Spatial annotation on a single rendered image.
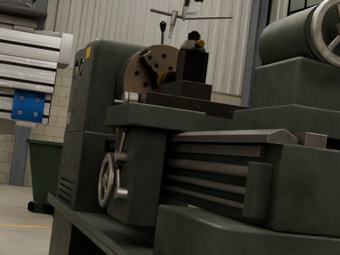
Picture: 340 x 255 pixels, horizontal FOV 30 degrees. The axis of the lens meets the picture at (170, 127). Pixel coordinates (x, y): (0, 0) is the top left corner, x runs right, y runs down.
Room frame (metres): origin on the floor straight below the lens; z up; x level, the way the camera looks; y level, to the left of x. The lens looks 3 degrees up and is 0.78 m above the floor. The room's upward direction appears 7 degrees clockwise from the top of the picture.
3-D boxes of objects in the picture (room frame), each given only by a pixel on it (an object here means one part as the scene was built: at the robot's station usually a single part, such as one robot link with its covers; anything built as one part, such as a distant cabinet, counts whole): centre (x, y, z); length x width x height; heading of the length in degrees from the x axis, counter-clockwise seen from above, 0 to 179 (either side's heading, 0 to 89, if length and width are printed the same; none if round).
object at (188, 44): (1.90, -0.04, 1.14); 0.08 x 0.08 x 0.03
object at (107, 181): (1.83, 0.10, 0.73); 0.27 x 0.12 x 0.27; 17
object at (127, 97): (1.85, 0.14, 0.95); 0.07 x 0.04 x 0.04; 107
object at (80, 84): (2.91, 0.20, 1.06); 0.59 x 0.48 x 0.39; 17
